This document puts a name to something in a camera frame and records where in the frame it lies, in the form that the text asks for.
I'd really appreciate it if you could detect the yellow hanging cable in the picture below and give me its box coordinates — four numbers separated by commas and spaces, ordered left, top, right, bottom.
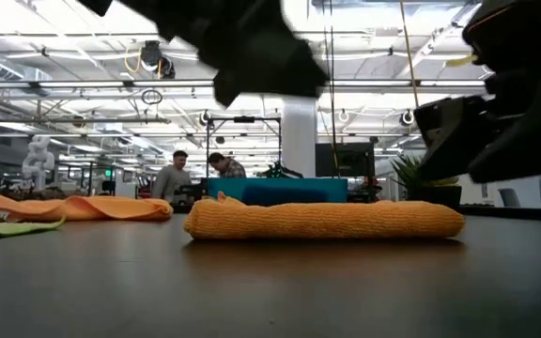
398, 0, 422, 109

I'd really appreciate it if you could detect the orange microfiber towel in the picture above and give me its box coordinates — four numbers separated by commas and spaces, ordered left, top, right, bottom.
0, 190, 174, 223
184, 191, 466, 241

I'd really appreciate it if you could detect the long light strip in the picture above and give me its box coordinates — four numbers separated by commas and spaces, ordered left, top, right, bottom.
0, 78, 487, 89

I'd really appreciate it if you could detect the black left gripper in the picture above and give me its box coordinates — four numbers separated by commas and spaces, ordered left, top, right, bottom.
129, 0, 331, 109

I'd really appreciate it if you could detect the yellow tape tag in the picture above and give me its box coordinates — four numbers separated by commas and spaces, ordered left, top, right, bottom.
446, 54, 481, 69

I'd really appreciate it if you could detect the lime green microfiber towel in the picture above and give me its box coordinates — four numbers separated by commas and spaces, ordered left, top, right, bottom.
0, 216, 68, 243

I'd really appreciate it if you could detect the small potted succulent plant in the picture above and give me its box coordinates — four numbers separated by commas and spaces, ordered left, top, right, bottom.
390, 154, 463, 204

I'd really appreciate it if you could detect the white pillar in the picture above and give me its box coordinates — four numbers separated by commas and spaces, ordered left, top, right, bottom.
281, 96, 319, 178

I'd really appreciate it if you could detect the black hanging cable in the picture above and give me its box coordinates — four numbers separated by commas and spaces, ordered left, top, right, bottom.
324, 0, 340, 177

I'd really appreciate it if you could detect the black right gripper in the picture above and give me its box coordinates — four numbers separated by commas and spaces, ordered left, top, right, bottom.
413, 0, 541, 184

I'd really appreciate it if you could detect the teal plastic bin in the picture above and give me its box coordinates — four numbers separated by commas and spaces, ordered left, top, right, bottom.
207, 177, 349, 207

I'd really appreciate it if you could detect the person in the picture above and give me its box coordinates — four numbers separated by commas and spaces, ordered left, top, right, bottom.
207, 152, 247, 179
151, 149, 193, 201

